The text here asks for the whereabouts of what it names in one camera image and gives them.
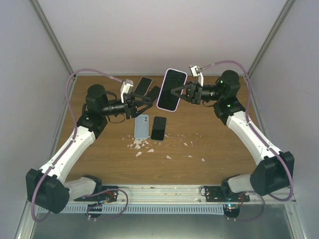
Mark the phone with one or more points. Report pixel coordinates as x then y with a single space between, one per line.
153 94
143 86
172 79

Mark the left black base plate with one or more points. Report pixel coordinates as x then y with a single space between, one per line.
107 197

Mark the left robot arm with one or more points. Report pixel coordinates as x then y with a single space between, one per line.
47 187

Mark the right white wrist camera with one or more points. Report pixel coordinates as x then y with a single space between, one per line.
196 71

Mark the grey slotted cable duct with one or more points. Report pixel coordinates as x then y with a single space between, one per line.
160 209

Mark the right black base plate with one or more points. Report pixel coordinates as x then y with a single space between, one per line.
219 194

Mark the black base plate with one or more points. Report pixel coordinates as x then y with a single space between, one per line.
107 197
219 194

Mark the black smartphone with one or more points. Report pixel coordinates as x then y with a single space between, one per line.
158 129

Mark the white debris pile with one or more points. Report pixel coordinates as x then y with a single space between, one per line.
141 146

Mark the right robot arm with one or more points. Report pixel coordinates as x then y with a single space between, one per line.
274 168

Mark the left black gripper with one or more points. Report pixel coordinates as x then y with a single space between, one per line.
130 109

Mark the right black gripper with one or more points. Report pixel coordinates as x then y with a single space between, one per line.
193 94

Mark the aluminium rail frame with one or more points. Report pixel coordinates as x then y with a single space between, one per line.
183 194

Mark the phone in white case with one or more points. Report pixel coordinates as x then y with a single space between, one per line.
143 86

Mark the phone in grey case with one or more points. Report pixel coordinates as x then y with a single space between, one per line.
153 94

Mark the light blue phone case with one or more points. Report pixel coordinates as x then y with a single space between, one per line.
141 130

